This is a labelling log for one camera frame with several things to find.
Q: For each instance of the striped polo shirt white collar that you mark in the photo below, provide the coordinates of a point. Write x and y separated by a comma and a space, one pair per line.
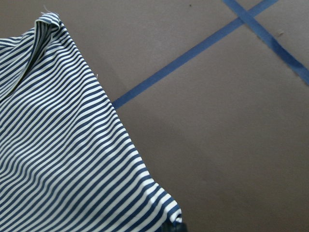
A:
67, 163

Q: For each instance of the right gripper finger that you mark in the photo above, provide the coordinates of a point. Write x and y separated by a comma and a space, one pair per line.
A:
170, 227

